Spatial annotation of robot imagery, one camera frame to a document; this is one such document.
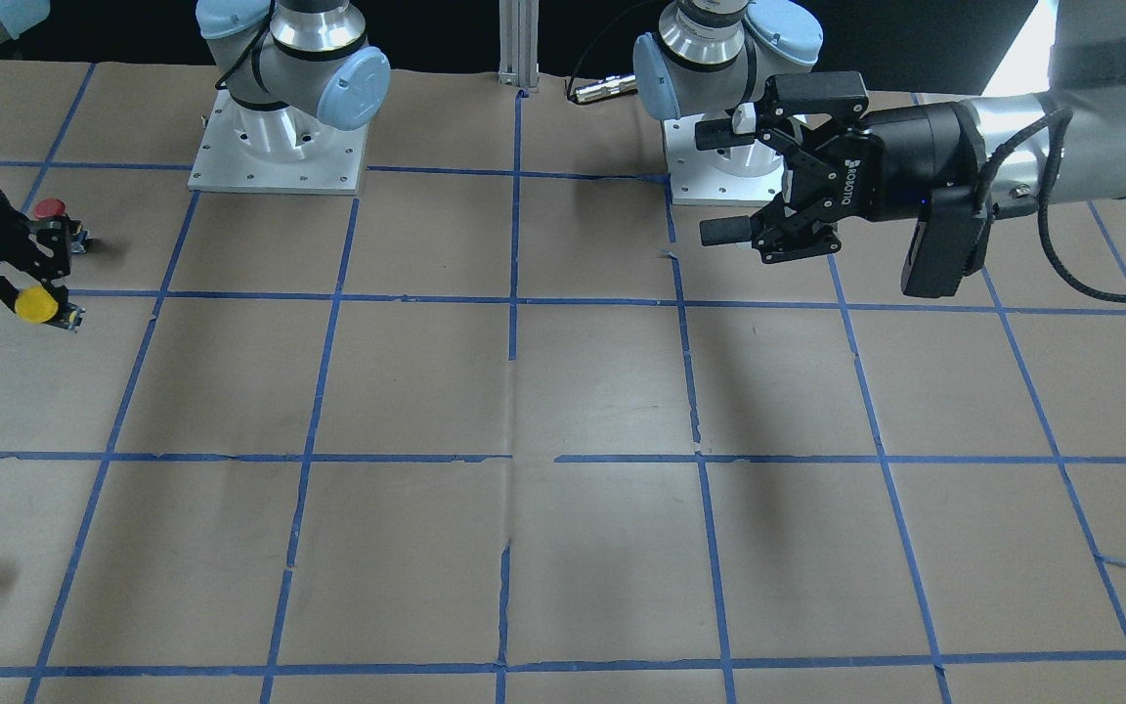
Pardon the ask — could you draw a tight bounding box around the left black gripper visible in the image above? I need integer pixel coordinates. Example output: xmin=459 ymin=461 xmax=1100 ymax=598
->
xmin=694 ymin=71 xmax=983 ymax=264

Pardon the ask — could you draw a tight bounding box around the yellow push button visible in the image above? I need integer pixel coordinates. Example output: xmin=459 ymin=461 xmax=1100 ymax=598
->
xmin=12 ymin=286 xmax=84 ymax=332

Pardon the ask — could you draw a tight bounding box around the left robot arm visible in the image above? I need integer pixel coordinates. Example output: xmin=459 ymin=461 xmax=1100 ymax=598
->
xmin=631 ymin=1 xmax=1126 ymax=277

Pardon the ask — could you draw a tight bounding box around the red push button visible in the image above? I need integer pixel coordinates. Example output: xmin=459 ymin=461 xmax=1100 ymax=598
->
xmin=32 ymin=198 xmax=90 ymax=255

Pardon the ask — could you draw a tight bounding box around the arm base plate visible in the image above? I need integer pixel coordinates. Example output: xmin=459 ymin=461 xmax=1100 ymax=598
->
xmin=662 ymin=110 xmax=787 ymax=206
xmin=188 ymin=90 xmax=369 ymax=197

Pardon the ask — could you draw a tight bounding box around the silver cable connector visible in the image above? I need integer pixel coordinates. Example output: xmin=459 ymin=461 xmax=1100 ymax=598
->
xmin=566 ymin=74 xmax=637 ymax=106

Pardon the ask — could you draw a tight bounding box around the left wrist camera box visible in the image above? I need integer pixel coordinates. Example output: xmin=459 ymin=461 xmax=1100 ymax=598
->
xmin=901 ymin=186 xmax=993 ymax=298

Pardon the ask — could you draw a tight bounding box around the aluminium frame post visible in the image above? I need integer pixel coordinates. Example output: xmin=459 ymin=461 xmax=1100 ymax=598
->
xmin=498 ymin=0 xmax=540 ymax=92

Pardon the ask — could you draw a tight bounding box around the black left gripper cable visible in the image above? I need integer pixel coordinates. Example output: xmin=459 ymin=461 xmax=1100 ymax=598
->
xmin=974 ymin=106 xmax=1126 ymax=302

